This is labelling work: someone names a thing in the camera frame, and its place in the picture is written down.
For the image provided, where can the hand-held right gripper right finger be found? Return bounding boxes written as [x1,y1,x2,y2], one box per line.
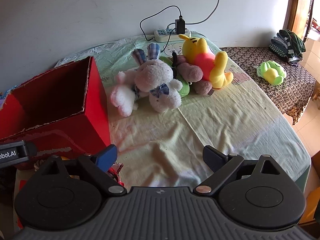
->
[196,145,282,195]

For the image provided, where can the white power strip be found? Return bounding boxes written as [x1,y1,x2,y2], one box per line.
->
[153,28,192,43]

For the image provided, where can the grey brown plush toy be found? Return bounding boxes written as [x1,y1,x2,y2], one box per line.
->
[172,52,216,96]

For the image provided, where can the pink and white plush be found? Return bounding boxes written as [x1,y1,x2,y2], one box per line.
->
[111,71,139,117]

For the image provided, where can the brown patterned tablecloth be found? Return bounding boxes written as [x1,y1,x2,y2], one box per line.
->
[218,46,316,126]

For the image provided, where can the green plush toy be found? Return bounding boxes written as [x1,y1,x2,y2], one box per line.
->
[159,56,191,98]

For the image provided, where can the pale green printed bed sheet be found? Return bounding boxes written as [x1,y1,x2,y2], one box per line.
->
[53,31,312,188]

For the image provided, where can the grey cable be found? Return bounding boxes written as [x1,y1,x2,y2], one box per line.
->
[165,0,221,30]

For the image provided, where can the red cardboard box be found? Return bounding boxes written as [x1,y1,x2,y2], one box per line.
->
[0,56,111,171]

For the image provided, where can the green frog plush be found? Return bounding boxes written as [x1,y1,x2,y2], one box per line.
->
[256,60,287,85]

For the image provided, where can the black cable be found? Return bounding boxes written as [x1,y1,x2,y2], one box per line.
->
[139,6,183,41]

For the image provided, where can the yellow bear plush red shirt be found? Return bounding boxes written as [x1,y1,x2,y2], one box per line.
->
[178,34,234,89]

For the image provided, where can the black charger plug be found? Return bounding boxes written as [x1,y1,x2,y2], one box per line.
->
[175,15,186,34]

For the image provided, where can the red patterned packet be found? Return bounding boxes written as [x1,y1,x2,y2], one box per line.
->
[107,163,125,187]

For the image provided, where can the stack of folded clothes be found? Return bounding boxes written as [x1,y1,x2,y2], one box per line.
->
[268,29,307,67]

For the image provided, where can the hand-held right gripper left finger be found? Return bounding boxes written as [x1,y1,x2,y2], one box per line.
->
[37,144,127,196]

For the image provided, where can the white rabbit plush plaid ears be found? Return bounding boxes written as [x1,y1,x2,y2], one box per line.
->
[132,43,183,113]

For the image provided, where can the wooden door frame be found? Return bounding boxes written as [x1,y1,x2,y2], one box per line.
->
[282,0,320,41]

